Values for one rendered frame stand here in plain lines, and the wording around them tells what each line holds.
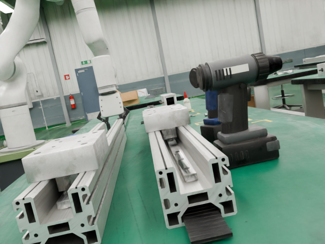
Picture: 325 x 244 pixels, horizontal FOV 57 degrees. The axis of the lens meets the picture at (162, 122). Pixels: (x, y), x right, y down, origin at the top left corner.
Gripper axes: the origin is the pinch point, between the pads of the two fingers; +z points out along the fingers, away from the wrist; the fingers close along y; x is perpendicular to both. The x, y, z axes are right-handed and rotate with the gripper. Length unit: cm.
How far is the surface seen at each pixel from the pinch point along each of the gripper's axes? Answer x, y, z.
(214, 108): 51, -33, -6
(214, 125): 53, -32, -1
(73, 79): -1083, 232, -90
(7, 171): 6.6, 48.0, 8.3
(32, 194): 95, 3, -5
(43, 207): 93, 3, -2
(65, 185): 87, 1, -3
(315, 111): -109, -158, 34
